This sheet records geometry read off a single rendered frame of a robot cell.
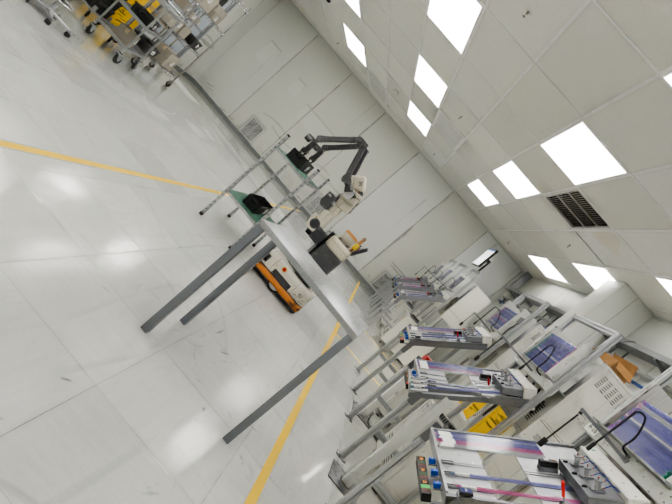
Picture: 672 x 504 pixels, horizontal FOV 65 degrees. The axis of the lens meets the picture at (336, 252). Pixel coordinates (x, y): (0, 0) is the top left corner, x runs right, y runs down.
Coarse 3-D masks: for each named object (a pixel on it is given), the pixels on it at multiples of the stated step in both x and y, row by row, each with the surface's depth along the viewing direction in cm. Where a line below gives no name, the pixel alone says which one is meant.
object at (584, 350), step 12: (588, 324) 371; (600, 324) 357; (564, 336) 392; (528, 348) 393; (588, 348) 332; (516, 360) 400; (528, 360) 386; (564, 360) 334; (576, 360) 333; (600, 360) 332; (552, 372) 335; (564, 372) 334; (588, 372) 333; (564, 384) 334; (564, 396) 337; (396, 420) 417; (444, 420) 375
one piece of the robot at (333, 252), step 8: (328, 240) 493; (336, 240) 492; (312, 248) 517; (320, 248) 494; (328, 248) 494; (336, 248) 492; (344, 248) 492; (352, 248) 497; (312, 256) 495; (320, 256) 494; (328, 256) 493; (336, 256) 494; (344, 256) 492; (320, 264) 494; (328, 264) 494; (336, 264) 493; (296, 272) 498; (328, 272) 495; (304, 280) 497
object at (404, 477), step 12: (420, 408) 409; (408, 420) 405; (396, 432) 402; (420, 432) 367; (408, 444) 364; (432, 456) 346; (480, 456) 411; (396, 468) 348; (408, 468) 348; (384, 480) 349; (396, 480) 349; (408, 480) 348; (396, 492) 349; (408, 492) 348; (432, 492) 347
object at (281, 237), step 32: (224, 256) 247; (256, 256) 287; (288, 256) 242; (192, 288) 249; (224, 288) 290; (320, 288) 241; (160, 320) 252; (352, 320) 252; (288, 384) 239; (256, 416) 241
